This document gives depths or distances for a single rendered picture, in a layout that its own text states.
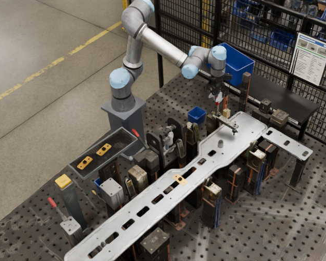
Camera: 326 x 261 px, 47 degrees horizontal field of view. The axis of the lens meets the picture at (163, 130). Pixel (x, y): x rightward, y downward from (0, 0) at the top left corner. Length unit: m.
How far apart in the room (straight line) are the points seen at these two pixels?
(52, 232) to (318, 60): 1.85
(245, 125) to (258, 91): 0.31
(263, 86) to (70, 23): 3.57
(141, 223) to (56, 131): 2.18
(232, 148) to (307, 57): 0.71
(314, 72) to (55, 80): 3.01
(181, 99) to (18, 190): 1.62
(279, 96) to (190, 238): 1.07
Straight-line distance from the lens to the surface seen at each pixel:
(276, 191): 2.45
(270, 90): 2.59
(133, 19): 1.95
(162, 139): 2.04
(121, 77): 2.20
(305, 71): 2.50
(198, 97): 2.99
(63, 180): 1.95
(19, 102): 4.40
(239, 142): 2.26
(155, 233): 1.86
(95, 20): 5.57
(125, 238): 1.89
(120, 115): 2.29
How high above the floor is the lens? 2.65
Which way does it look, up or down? 46 degrees down
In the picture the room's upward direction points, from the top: 4 degrees counter-clockwise
